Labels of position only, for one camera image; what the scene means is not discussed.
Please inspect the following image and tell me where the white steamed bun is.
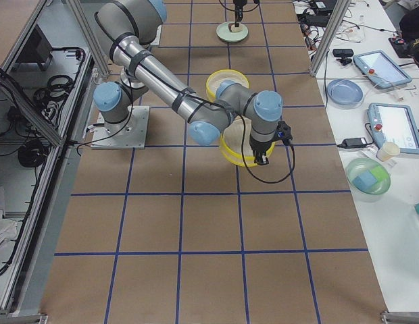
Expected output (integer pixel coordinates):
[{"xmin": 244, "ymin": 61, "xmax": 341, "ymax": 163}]
[{"xmin": 228, "ymin": 22, "xmax": 243, "ymax": 32}]

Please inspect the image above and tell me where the near teach pendant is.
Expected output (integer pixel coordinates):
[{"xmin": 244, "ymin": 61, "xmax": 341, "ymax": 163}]
[{"xmin": 367, "ymin": 103, "xmax": 419, "ymax": 155}]

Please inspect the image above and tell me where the teach pendant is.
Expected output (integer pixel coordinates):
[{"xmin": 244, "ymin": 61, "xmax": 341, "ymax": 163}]
[
  {"xmin": 352, "ymin": 50, "xmax": 412, "ymax": 88},
  {"xmin": 367, "ymin": 103, "xmax": 419, "ymax": 155}
]

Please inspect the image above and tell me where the aluminium frame post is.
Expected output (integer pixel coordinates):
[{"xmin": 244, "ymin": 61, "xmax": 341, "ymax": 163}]
[{"xmin": 309, "ymin": 0, "xmax": 351, "ymax": 77}]

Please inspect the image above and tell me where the yellow bamboo steamer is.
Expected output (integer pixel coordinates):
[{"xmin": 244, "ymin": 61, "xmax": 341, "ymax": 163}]
[
  {"xmin": 205, "ymin": 69, "xmax": 249, "ymax": 101},
  {"xmin": 219, "ymin": 117, "xmax": 257, "ymax": 167}
]

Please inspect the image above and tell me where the far teach pendant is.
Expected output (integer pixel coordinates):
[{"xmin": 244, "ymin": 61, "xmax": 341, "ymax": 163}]
[{"xmin": 352, "ymin": 50, "xmax": 412, "ymax": 88}]

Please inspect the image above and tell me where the white cloth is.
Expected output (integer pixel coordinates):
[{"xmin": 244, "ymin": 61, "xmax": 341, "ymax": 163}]
[{"xmin": 0, "ymin": 187, "xmax": 20, "ymax": 259}]

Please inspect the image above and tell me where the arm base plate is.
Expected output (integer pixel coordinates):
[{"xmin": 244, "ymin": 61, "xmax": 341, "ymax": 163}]
[{"xmin": 91, "ymin": 105, "xmax": 149, "ymax": 149}]

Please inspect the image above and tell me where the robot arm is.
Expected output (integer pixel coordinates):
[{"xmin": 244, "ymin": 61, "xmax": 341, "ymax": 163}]
[
  {"xmin": 231, "ymin": 0, "xmax": 260, "ymax": 24},
  {"xmin": 95, "ymin": 1, "xmax": 292, "ymax": 165}
]

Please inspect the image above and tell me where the black webcam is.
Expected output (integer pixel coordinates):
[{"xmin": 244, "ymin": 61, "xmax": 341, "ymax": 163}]
[{"xmin": 332, "ymin": 49, "xmax": 354, "ymax": 66}]

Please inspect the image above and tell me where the green bowl with sponges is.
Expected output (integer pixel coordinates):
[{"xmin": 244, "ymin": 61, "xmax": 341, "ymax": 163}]
[{"xmin": 345, "ymin": 157, "xmax": 391, "ymax": 203}]

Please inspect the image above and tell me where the blue plate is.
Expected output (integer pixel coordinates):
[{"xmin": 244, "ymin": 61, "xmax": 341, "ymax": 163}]
[{"xmin": 326, "ymin": 79, "xmax": 364, "ymax": 107}]

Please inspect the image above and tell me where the paper cup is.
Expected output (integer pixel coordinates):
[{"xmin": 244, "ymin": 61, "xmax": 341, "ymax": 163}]
[{"xmin": 376, "ymin": 142, "xmax": 400, "ymax": 162}]

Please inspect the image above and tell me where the light green plate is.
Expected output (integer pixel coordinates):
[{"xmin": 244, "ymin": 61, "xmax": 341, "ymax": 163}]
[{"xmin": 216, "ymin": 22, "xmax": 249, "ymax": 43}]

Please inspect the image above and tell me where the black power adapter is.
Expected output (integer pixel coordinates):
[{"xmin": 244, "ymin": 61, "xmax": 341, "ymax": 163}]
[{"xmin": 337, "ymin": 137, "xmax": 372, "ymax": 149}]

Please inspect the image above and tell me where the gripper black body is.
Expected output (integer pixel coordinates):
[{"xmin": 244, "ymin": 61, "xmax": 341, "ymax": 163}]
[
  {"xmin": 233, "ymin": 1, "xmax": 246, "ymax": 22},
  {"xmin": 249, "ymin": 138, "xmax": 273, "ymax": 165}
]

